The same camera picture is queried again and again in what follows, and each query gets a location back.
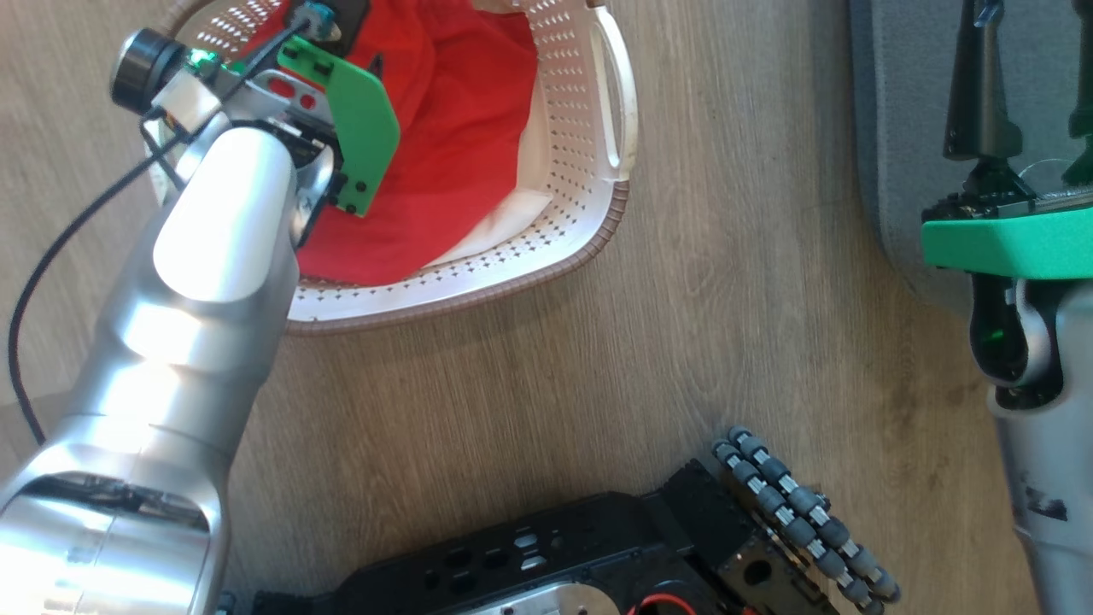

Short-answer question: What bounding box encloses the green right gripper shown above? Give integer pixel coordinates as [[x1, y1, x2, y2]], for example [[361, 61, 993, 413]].
[[921, 0, 1093, 281]]

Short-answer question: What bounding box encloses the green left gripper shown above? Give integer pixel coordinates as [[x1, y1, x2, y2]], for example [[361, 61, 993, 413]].
[[205, 36, 400, 216]]

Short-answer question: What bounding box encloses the red clothing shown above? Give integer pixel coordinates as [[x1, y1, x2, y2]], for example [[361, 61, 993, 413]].
[[231, 0, 541, 287]]

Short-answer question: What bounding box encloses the white perforated laundry basket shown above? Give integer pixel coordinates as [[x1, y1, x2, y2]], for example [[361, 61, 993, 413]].
[[149, 0, 640, 334]]

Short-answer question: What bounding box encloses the grey fabric sofa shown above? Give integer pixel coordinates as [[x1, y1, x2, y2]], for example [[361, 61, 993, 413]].
[[848, 0, 1093, 317]]

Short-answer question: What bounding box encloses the grey roller omni wheel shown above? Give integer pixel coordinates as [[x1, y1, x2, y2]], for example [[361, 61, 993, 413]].
[[713, 425, 902, 615]]

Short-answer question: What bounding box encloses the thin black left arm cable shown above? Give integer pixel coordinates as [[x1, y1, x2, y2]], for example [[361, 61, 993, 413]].
[[9, 21, 308, 447]]

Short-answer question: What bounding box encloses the red wire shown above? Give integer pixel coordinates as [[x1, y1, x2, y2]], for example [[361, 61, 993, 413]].
[[628, 592, 697, 615]]

